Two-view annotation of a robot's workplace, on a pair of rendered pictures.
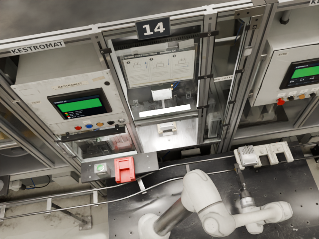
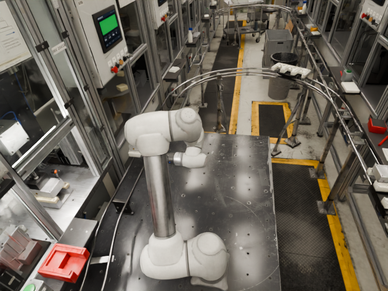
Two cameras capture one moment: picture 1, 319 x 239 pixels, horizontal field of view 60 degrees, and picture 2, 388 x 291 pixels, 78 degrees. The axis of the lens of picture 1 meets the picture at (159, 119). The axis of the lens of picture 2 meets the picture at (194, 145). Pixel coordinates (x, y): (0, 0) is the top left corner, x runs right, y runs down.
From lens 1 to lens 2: 0.99 m
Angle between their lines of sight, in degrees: 50
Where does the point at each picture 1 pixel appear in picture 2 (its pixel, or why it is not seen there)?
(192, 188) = (143, 123)
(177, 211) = (157, 173)
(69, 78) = not seen: outside the picture
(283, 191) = (181, 149)
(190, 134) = (85, 178)
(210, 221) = (184, 112)
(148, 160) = (76, 230)
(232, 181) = not seen: hidden behind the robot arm
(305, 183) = not seen: hidden behind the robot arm
